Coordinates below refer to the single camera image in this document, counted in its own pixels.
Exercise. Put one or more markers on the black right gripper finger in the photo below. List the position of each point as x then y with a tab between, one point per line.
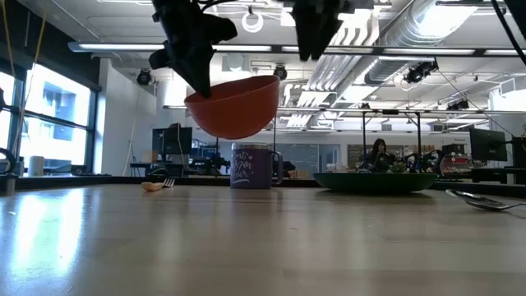
324	29
305	33

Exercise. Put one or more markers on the red plastic bowl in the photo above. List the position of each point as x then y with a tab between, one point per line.
234	111

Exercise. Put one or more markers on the purple lettered mug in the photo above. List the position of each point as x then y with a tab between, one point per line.
252	168

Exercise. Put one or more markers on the long ceiling light strip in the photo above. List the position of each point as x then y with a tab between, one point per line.
123	47

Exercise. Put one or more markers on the black computer monitor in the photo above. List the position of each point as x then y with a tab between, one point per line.
172	140
488	144

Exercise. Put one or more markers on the black round ceiling camera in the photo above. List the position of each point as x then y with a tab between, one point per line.
280	72
144	77

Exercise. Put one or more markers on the black background desk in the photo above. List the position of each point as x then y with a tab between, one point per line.
160	167

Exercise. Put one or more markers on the person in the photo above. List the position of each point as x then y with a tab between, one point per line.
379	158

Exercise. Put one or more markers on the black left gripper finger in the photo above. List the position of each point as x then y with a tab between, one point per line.
193	76
203	70

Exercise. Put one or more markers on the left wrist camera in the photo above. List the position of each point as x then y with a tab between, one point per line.
222	29

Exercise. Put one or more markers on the black background rig frame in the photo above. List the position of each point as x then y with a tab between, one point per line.
363	140

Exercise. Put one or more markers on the black ceiling track light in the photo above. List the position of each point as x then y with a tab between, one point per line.
419	72

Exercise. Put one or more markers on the black table frame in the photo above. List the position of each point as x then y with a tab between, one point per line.
82	181

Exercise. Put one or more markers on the black background robot arm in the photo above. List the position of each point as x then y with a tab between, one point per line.
429	161

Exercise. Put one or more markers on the silver ventilation duct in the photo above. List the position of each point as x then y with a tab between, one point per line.
411	37

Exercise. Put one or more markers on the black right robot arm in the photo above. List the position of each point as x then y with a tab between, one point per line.
518	12

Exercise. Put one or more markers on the white paper towel roll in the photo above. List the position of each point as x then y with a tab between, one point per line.
36	165

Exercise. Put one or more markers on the dark green plate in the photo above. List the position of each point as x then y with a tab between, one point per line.
374	183

